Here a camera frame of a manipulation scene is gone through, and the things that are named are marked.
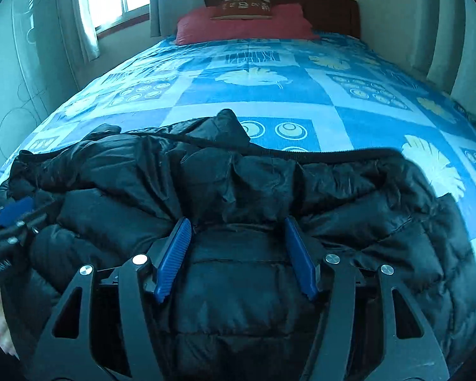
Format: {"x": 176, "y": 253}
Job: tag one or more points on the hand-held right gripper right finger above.
{"x": 301, "y": 258}

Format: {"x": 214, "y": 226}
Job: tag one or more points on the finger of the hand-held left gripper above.
{"x": 14, "y": 210}
{"x": 23, "y": 232}

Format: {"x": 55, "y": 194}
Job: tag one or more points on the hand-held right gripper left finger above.
{"x": 174, "y": 258}

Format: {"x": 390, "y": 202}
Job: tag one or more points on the black quilted down jacket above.
{"x": 242, "y": 190}

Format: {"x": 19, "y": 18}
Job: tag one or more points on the person's left hand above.
{"x": 3, "y": 325}

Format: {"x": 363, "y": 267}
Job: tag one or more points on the glass door wardrobe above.
{"x": 20, "y": 67}

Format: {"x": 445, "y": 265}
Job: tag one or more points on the blue patterned bed sheet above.
{"x": 261, "y": 99}

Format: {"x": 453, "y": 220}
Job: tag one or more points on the short white curtain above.
{"x": 85, "y": 16}

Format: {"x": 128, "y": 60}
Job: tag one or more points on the red pillow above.
{"x": 242, "y": 29}

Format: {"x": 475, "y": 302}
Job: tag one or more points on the wooden headboard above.
{"x": 333, "y": 12}

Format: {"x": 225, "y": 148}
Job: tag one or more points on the brown printed cushion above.
{"x": 242, "y": 8}

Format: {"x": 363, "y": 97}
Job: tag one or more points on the long grey curtain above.
{"x": 170, "y": 0}

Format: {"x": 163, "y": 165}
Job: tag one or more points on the long white curtain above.
{"x": 446, "y": 27}

